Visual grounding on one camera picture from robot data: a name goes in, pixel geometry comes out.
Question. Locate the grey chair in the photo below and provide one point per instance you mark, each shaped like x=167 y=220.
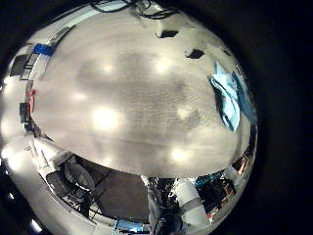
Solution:
x=80 y=176

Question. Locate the orange rack with dark compartments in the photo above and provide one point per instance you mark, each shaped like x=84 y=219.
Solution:
x=241 y=164

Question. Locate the small black box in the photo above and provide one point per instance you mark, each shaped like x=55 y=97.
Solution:
x=19 y=65

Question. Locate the teal strip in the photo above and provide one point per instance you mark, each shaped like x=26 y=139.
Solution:
x=208 y=179

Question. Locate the light blue piece of clothing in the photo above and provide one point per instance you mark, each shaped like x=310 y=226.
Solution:
x=228 y=98

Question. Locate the small red clamp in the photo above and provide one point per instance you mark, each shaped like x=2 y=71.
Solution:
x=32 y=98

